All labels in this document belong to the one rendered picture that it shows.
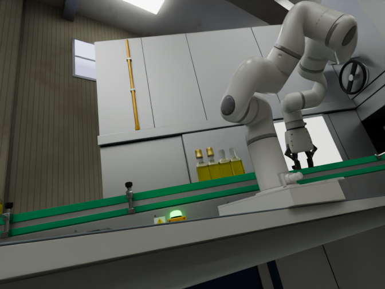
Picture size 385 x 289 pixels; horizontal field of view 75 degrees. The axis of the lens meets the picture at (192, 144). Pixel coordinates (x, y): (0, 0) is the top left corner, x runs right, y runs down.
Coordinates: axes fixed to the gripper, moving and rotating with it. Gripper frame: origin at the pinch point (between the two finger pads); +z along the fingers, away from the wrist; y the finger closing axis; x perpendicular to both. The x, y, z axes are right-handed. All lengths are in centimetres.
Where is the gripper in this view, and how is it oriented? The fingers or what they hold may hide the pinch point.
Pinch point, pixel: (303, 164)
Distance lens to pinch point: 114.3
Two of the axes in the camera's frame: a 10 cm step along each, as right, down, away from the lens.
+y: -9.8, 1.6, -1.1
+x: 0.8, -1.5, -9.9
